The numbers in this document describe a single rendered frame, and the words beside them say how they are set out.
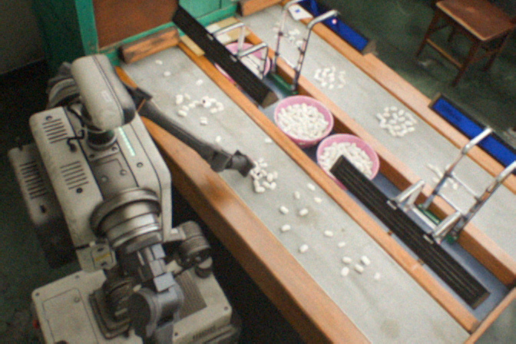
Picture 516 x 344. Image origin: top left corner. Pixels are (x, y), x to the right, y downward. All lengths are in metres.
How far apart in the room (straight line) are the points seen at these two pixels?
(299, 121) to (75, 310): 1.21
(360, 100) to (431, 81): 1.55
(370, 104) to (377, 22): 1.91
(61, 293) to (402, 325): 1.27
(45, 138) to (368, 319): 1.21
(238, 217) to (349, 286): 0.48
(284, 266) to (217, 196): 0.38
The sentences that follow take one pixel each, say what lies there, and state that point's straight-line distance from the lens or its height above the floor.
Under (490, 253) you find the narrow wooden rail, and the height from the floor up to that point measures 0.76.
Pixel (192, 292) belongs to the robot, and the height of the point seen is 0.48.
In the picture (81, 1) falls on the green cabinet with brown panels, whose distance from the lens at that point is 2.22.
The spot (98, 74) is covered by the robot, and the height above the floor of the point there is 1.64.
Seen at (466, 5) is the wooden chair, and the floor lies 0.46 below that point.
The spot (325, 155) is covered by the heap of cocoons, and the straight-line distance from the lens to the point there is 2.23.
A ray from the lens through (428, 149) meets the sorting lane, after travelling 2.44.
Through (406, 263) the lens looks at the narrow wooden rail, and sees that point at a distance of 2.02.
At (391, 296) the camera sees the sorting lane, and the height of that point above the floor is 0.74.
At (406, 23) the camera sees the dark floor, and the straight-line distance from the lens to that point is 4.46.
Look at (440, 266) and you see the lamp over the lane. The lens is 1.69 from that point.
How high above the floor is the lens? 2.43
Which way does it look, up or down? 51 degrees down
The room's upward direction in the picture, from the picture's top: 11 degrees clockwise
